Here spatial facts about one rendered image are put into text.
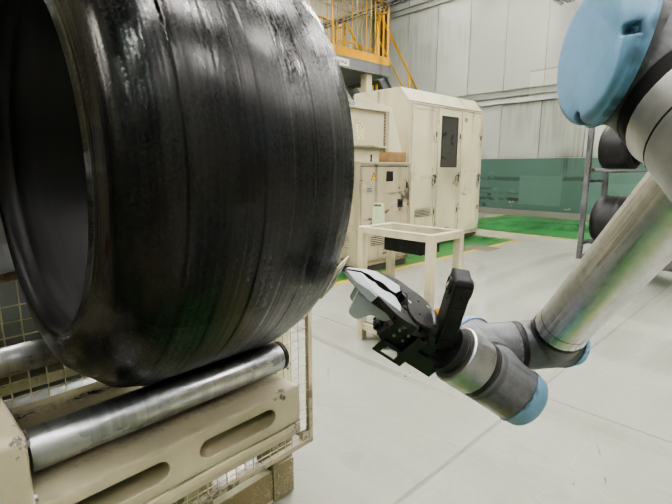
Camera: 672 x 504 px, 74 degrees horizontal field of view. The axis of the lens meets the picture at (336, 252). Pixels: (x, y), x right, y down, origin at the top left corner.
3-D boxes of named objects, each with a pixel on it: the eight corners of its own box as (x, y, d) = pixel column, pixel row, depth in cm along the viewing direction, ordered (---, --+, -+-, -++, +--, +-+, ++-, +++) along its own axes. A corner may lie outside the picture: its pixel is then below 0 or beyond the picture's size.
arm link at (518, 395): (497, 404, 78) (524, 444, 69) (443, 369, 75) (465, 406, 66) (533, 364, 76) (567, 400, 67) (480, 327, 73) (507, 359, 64)
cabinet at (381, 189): (359, 275, 500) (360, 161, 477) (324, 267, 541) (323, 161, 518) (409, 264, 561) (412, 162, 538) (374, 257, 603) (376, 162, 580)
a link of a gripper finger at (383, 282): (326, 291, 65) (376, 324, 67) (351, 264, 62) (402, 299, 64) (328, 279, 67) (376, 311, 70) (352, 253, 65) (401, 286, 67)
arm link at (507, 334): (497, 352, 90) (528, 389, 78) (441, 357, 89) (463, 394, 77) (501, 309, 87) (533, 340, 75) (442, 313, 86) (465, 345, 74)
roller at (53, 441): (5, 434, 47) (14, 477, 47) (12, 434, 44) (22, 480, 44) (269, 342, 72) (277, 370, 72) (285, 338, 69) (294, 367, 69)
